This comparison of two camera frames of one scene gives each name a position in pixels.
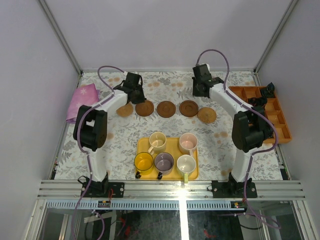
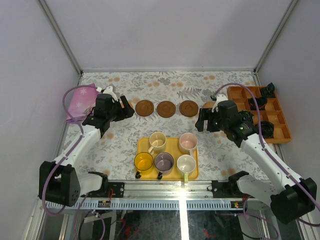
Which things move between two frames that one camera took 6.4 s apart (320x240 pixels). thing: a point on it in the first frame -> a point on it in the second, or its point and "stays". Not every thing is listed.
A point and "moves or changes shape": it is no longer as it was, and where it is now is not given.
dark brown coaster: x=144 y=109 stays
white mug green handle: x=186 y=164 stays
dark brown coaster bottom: x=188 y=108 stays
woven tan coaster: x=206 y=115 moves or changes shape
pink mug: x=187 y=142 stays
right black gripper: x=195 y=92 -> x=206 y=114
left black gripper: x=137 y=95 -> x=120 y=110
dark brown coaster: x=166 y=109 stays
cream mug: x=158 y=141 stays
